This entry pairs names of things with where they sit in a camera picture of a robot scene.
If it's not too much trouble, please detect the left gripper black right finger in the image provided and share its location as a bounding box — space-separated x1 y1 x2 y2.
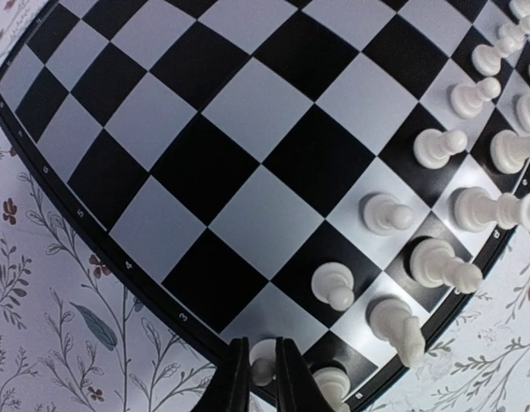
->
275 337 329 412

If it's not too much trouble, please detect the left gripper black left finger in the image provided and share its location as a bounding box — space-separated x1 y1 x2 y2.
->
199 337 250 412

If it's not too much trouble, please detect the white rook chess piece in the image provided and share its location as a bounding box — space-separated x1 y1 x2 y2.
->
313 367 350 412

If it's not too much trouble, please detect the white piece showing black base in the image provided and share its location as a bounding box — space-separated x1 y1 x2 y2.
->
249 338 276 387

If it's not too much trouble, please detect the white bishop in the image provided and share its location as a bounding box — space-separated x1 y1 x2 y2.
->
311 262 355 312

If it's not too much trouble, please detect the white king chess piece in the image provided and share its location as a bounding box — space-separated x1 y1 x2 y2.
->
410 238 484 294

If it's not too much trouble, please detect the white bishop chess piece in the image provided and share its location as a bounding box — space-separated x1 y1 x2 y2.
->
490 130 530 174
454 186 530 233

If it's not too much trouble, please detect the floral patterned table mat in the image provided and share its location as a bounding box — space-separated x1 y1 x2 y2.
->
0 1 530 411

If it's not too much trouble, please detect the black and white chessboard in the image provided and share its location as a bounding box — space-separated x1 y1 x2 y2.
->
0 1 530 411

